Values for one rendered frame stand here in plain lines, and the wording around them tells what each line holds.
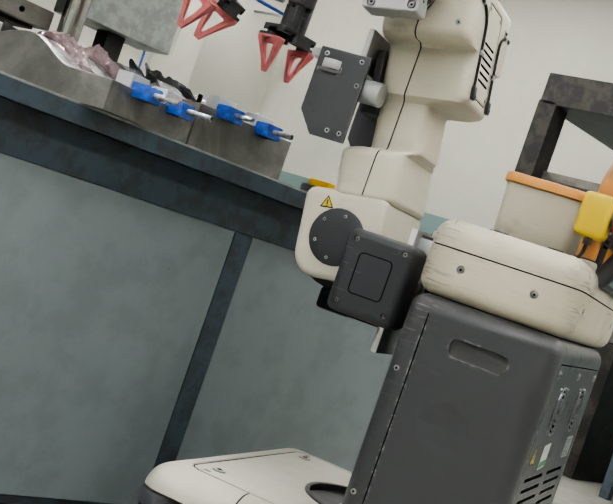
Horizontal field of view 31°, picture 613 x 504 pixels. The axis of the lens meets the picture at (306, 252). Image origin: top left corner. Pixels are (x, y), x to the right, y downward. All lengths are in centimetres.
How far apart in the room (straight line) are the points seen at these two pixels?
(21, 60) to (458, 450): 104
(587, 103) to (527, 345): 469
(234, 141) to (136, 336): 44
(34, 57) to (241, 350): 77
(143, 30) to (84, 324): 123
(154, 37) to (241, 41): 820
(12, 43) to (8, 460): 77
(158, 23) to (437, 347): 170
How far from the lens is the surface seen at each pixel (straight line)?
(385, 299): 184
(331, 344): 258
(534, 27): 1000
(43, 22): 294
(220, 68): 1124
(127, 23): 314
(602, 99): 631
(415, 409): 175
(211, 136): 224
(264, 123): 230
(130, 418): 229
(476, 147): 988
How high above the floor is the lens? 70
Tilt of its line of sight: level
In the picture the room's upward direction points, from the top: 19 degrees clockwise
